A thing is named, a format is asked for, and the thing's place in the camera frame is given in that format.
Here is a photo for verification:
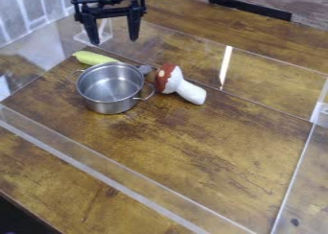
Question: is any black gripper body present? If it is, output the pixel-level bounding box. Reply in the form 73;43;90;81
71;0;147;23

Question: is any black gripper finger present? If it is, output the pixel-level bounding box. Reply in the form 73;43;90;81
127;8;142;41
82;14;101;45

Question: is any small steel pot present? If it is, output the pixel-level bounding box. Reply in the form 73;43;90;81
77;62;155;114

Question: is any red white plush mushroom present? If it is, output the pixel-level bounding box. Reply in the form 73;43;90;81
155;63;207;105

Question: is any clear acrylic triangle bracket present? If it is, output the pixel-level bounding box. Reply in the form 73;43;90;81
74;18;114;46

